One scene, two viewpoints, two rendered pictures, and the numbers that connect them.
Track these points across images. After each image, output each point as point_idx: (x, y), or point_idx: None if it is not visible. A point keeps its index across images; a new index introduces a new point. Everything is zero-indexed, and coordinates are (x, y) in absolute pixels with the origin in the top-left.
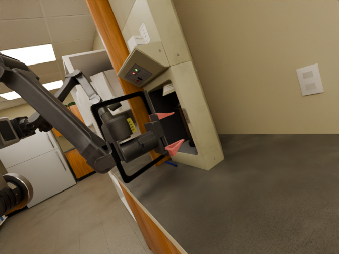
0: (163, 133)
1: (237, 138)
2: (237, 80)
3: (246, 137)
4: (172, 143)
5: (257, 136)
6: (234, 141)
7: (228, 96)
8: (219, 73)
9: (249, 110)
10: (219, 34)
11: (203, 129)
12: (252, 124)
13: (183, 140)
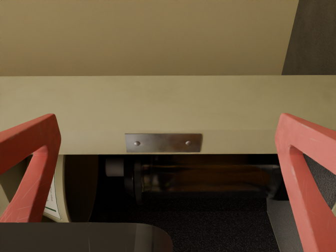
0: (110, 241)
1: (296, 64)
2: (141, 31)
3: (301, 38)
4: (299, 223)
5: (305, 7)
6: (304, 71)
7: (174, 69)
8: (112, 73)
9: (225, 20)
10: (20, 42)
11: (244, 102)
12: (266, 25)
13: (289, 116)
